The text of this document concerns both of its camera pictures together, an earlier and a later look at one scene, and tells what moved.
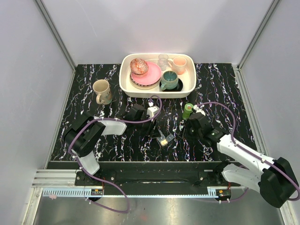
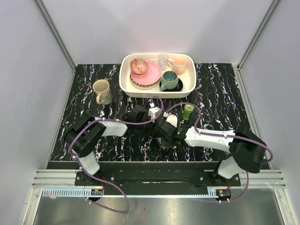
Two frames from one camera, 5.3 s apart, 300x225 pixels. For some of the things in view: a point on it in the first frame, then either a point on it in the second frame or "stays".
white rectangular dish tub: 188,77 stays
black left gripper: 151,131 stays
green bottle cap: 188,107 stays
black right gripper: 185,132 → 166,145
